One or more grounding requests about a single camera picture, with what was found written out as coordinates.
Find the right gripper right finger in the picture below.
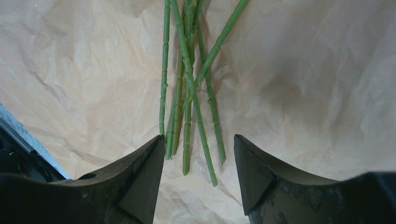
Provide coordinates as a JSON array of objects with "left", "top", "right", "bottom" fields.
[{"left": 234, "top": 134, "right": 396, "bottom": 224}]

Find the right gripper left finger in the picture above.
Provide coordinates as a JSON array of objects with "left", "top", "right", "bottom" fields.
[{"left": 0, "top": 135, "right": 165, "bottom": 224}]

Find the paper flower bouquet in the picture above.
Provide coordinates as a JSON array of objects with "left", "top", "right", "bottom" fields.
[{"left": 159, "top": 0, "right": 248, "bottom": 186}]

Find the orange wrapping paper sheet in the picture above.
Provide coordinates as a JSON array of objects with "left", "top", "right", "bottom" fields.
[{"left": 0, "top": 0, "right": 396, "bottom": 224}]

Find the floral patterned table mat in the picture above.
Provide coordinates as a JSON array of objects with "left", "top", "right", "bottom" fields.
[{"left": 0, "top": 104, "right": 69, "bottom": 179}]

